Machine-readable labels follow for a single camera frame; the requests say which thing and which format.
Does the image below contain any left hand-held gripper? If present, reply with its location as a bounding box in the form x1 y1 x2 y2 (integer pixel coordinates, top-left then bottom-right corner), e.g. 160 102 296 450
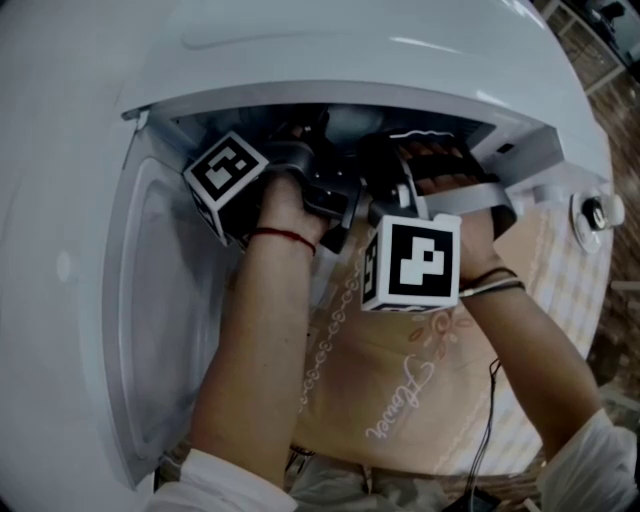
182 130 362 255

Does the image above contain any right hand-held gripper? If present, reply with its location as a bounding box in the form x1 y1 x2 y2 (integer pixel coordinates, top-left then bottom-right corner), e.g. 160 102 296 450
355 129 519 314

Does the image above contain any person's right forearm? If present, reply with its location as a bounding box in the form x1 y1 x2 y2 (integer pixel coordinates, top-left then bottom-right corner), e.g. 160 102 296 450
459 267 604 469

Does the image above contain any person's left forearm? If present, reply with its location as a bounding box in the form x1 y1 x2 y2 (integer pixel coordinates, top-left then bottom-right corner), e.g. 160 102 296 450
189 230 321 476

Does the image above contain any person's left hand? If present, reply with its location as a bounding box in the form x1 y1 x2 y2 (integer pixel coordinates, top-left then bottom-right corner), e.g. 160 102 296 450
249 172 332 249

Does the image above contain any person's right hand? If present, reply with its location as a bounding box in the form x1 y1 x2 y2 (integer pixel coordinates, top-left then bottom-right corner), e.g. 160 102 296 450
402 139 504 284

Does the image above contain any white microwave oven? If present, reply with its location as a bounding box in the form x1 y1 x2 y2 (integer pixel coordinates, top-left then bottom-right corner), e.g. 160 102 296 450
97 0 619 494

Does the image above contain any white round dish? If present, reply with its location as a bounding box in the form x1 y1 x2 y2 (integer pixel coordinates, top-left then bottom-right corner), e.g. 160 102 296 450
568 189 609 253

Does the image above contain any black and white cup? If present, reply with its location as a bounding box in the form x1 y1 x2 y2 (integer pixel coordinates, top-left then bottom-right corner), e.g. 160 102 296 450
582 192 626 230

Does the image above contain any person's white shirt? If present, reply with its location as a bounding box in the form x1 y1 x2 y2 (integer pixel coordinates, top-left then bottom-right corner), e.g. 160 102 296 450
144 407 640 512

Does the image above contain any red string bracelet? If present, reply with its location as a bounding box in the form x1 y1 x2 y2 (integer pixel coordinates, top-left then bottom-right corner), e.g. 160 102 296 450
247 226 318 257

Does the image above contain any dark cord bracelet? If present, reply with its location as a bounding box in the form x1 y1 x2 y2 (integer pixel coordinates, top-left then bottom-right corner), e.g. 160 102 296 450
458 267 527 300

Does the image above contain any thin black cable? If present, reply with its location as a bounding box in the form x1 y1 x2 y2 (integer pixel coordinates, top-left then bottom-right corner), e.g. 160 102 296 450
464 357 505 504

